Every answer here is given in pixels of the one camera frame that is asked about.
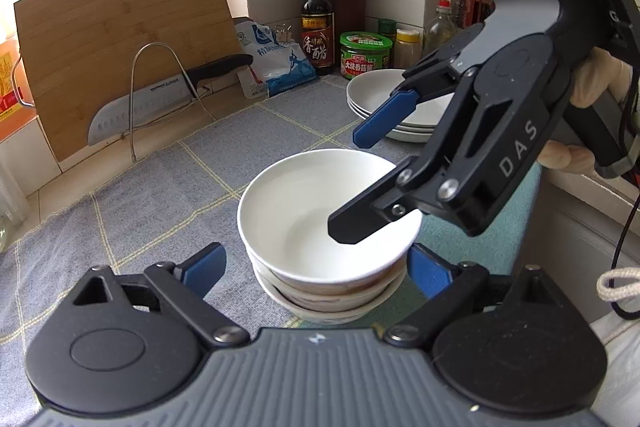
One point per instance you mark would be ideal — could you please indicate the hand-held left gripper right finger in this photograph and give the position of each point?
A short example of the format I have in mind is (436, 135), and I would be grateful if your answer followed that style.
(430, 274)

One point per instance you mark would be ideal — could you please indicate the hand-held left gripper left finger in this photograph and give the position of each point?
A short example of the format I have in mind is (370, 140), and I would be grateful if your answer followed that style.
(205, 268)

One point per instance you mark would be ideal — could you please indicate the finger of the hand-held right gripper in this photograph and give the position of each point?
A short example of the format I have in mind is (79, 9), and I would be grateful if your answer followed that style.
(370, 217)
(382, 119)

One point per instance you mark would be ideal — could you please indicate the white fruit-print plate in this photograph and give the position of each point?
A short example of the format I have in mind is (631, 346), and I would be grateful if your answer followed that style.
(400, 138)
(370, 119)
(380, 92)

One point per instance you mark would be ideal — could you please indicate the white floral bowl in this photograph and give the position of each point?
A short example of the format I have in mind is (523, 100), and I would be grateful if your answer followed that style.
(325, 317)
(325, 301)
(310, 217)

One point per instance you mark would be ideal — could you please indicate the person's right hand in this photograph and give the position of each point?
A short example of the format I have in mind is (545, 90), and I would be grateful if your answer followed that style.
(600, 77)

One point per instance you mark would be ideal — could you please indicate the green-lidded sauce jar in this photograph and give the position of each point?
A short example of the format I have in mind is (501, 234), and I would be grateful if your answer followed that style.
(365, 57)

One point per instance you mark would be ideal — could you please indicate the red seasoning container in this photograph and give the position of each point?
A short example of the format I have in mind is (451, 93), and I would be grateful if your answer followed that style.
(481, 9)

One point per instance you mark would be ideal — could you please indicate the yellow-lidded spice jar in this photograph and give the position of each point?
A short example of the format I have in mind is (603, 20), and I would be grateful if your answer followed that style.
(407, 49)

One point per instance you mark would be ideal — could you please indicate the grey and teal checked mat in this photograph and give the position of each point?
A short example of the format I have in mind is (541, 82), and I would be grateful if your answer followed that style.
(175, 187)

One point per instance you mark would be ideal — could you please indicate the red-capped clear oil bottle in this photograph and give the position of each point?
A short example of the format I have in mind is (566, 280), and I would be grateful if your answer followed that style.
(440, 29)

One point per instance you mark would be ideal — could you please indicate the small dark green-lidded jar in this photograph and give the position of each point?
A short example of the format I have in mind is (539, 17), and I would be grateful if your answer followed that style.
(387, 29)

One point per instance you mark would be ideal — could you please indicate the dark vinegar bottle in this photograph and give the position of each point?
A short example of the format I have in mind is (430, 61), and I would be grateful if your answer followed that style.
(316, 37)

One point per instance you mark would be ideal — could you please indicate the white and blue salt bag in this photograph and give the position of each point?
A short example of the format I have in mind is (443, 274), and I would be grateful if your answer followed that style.
(280, 67)

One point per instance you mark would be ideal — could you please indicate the dark wooden knife block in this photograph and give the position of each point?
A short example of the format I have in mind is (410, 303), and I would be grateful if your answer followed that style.
(347, 7)

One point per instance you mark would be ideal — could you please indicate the bunch of binder clips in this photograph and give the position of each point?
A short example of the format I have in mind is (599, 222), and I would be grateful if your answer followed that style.
(284, 32)

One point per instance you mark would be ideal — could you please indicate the tall clear plastic wrap roll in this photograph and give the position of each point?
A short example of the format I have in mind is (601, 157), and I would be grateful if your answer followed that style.
(12, 192)

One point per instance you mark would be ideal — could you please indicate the orange cooking wine jug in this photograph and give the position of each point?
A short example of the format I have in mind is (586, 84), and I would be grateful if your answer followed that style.
(10, 97)

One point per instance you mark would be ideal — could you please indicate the bamboo cutting board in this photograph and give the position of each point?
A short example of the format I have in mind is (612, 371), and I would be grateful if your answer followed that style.
(125, 7)

